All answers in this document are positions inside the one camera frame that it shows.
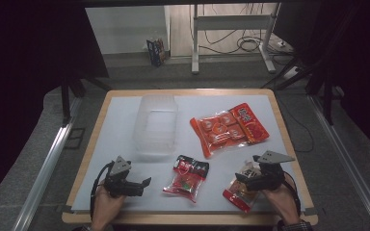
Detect beige red snack packet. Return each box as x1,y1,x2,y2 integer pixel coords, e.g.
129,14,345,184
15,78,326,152
222,160,264,214

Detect person's right hand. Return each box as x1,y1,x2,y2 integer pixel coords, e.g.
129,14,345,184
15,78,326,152
261,178,299,217

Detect clear plastic container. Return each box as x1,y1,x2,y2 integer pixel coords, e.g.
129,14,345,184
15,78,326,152
133,93,179,157

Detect black cable bundle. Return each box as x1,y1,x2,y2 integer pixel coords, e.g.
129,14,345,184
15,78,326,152
201,3,273,56

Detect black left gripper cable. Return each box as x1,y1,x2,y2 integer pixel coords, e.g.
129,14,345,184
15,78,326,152
90,162,114,222

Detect small red black snack packet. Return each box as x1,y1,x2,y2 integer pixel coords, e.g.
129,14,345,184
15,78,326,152
162,154,210,204

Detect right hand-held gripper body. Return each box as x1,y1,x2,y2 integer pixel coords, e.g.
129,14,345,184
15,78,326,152
245,150,296,193

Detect black metal stand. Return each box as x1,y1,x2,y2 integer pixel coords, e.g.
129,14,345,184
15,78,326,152
261,54,346,127
59,73,113,127

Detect aluminium rail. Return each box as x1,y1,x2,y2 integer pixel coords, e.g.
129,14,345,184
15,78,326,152
13,95,82,231
307,94,370,231

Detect blue box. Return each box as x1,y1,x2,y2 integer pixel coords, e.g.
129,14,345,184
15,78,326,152
145,38,168,67

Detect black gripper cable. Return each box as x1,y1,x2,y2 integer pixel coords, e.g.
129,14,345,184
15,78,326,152
282,171,303,217
90,162,114,222

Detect large red snack packet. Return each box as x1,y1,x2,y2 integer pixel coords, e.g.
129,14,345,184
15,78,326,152
189,102,270,159

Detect white metal stand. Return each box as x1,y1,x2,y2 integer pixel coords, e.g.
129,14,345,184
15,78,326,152
191,3,282,75

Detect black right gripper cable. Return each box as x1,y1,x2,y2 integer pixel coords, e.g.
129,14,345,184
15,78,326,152
282,171,303,217

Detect person's left hand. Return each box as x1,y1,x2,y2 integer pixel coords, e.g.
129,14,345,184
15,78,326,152
92,183,127,219

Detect black curtain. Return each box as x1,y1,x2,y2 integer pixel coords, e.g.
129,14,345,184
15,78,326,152
273,0,370,155
0,0,110,210

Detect thin black floor cable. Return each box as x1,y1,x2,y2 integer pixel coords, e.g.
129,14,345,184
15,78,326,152
277,95,316,154

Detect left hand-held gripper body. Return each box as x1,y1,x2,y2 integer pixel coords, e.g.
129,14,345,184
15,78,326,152
104,156,145,197

